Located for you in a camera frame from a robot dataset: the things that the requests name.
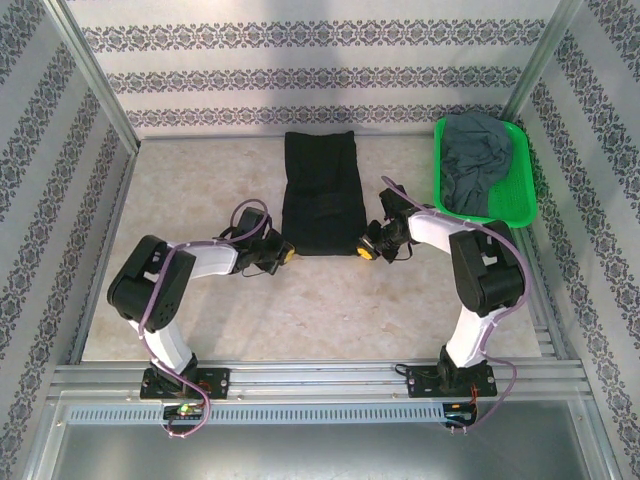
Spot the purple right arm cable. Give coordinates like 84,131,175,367
380,174,530,434

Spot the control board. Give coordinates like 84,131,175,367
443,402,479,427
163,404,207,421

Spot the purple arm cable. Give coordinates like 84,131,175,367
138,198,274,441
380,174,530,434

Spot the grey t-shirt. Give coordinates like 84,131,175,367
439,112,515,217

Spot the steel sheet panel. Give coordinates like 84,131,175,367
19,399,621,480

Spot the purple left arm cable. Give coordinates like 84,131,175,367
138,198,274,441

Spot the black t-shirt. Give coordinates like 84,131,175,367
280,130,366,257

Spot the aluminium left side rail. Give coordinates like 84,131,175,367
67,149,140,365

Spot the right control board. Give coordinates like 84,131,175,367
443,402,479,427

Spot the aluminium right frame post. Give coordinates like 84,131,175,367
503,0,586,124

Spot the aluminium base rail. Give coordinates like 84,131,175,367
49,358,589,402

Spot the aluminium back frame bar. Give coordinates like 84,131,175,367
135,131,437,143

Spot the left control board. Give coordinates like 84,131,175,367
163,404,207,421

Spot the green plastic basket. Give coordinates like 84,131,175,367
432,117,539,230

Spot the aluminium frame post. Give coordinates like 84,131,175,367
42,0,141,154
503,0,586,124

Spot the aluminium left frame post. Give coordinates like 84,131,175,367
42,0,141,154

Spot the slotted grey cable duct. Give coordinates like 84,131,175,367
64,402,476,426

